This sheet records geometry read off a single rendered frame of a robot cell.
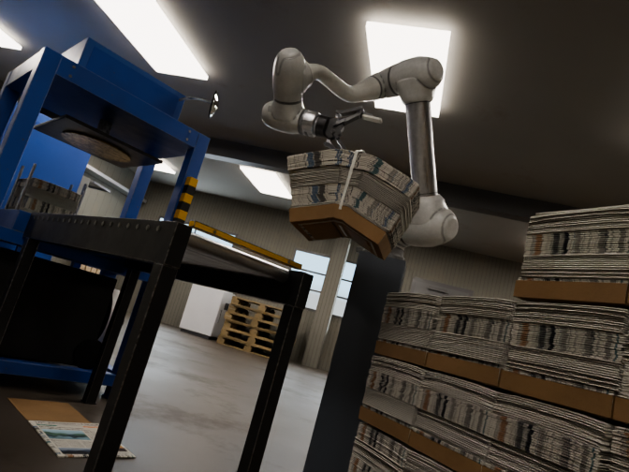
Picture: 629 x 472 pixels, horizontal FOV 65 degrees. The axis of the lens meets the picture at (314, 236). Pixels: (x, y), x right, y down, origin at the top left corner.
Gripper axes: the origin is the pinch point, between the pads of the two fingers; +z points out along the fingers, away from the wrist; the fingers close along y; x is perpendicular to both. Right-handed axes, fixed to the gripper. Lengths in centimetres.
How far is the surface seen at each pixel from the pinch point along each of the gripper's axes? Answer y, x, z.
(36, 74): 2, -13, -163
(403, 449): 92, -1, 40
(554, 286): 38, 31, 61
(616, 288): 37, 42, 71
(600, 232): 24, 37, 66
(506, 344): 54, 22, 56
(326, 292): 19, -777, -176
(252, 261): 54, 10, -22
